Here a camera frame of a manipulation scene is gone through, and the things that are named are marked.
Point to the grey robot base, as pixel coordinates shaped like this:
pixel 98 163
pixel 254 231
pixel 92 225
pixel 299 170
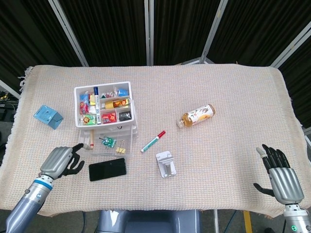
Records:
pixel 150 222

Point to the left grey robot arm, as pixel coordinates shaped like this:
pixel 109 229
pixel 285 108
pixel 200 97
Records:
pixel 26 206

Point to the black folding screen white frame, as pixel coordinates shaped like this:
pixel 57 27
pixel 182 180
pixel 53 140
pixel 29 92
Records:
pixel 109 29

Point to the green lion snack packet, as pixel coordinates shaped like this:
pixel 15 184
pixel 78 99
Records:
pixel 88 120

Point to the pink red candy packet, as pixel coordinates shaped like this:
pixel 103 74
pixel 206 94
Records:
pixel 84 108

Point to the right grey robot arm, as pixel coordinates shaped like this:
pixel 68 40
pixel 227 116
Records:
pixel 295 218

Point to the gold binder clip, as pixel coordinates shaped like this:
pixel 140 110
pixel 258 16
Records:
pixel 121 150

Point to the beige woven tablecloth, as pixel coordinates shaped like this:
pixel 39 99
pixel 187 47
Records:
pixel 218 157

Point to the blue candy packet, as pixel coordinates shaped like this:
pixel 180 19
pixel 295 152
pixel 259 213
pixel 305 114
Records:
pixel 85 97

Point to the white folding phone stand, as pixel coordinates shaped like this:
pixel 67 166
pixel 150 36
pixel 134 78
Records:
pixel 166 165

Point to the red-capped green marker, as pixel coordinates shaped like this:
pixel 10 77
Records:
pixel 153 142

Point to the blue paper box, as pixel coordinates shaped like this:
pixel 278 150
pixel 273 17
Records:
pixel 47 116

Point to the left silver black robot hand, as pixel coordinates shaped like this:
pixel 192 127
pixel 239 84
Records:
pixel 57 160

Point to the blue-capped white marker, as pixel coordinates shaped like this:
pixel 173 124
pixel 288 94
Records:
pixel 97 102

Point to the black smartphone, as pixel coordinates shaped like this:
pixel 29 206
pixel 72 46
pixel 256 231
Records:
pixel 108 169

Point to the white plastic drawer cabinet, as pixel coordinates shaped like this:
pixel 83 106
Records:
pixel 77 109

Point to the red snack packet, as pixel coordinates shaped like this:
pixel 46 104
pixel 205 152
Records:
pixel 109 118

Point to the amber tea bottle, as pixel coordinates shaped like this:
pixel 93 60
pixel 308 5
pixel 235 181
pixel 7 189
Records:
pixel 198 115

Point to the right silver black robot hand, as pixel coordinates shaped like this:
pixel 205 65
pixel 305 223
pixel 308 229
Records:
pixel 285 184

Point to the small blue white packet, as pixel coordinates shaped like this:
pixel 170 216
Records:
pixel 122 92

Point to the wooden pencil red band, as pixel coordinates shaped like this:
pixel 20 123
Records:
pixel 91 139

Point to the clear plastic drawer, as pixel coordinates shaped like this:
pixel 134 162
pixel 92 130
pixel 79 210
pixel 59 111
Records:
pixel 130 150

